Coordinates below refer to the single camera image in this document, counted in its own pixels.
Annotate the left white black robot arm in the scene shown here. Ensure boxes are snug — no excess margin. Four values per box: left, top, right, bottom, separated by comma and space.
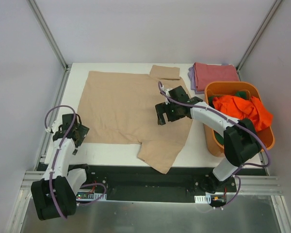
31, 114, 93, 220

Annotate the purple cable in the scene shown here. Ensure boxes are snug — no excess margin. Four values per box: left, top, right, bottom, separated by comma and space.
157, 81, 273, 212
44, 104, 107, 220

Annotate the left aluminium frame post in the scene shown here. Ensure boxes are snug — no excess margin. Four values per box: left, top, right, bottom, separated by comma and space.
26, 0, 69, 71

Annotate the orange plastic basket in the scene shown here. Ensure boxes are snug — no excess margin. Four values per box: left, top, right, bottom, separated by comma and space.
204, 81, 275, 157

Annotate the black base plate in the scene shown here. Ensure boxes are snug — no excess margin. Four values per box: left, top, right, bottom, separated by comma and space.
37, 162, 267, 203

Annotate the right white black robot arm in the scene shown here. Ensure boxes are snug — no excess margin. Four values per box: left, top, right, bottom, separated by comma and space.
155, 82, 261, 192

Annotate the green t shirt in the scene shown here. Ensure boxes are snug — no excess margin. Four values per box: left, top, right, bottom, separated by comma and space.
207, 89, 252, 149

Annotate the aluminium frame post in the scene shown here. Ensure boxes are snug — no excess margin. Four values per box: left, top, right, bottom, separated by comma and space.
236, 0, 284, 74
26, 0, 69, 71

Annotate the orange t shirt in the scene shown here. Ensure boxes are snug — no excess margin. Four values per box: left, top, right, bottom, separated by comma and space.
209, 95, 273, 132

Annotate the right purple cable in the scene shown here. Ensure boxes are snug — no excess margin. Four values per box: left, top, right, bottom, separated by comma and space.
157, 81, 273, 212

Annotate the folded purple t shirt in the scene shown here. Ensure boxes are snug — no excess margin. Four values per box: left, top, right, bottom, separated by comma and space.
188, 63, 233, 95

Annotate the folded red t shirt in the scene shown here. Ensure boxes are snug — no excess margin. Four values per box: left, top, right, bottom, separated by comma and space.
193, 62, 240, 90

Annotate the right white cable duct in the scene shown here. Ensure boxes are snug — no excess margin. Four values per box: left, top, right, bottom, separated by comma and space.
194, 194, 211, 204

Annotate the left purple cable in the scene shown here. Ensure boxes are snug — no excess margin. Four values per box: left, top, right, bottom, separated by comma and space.
44, 104, 107, 220

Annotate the right aluminium frame post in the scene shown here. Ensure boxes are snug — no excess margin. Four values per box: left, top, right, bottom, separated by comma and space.
236, 0, 284, 74

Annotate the white cable duct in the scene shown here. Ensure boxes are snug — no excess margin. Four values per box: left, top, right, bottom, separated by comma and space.
76, 192, 107, 202
194, 194, 211, 204

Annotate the left white cable duct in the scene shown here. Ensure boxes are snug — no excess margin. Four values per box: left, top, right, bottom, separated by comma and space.
76, 192, 107, 202

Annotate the beige t shirt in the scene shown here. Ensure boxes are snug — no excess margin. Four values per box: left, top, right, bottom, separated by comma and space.
77, 66, 192, 174

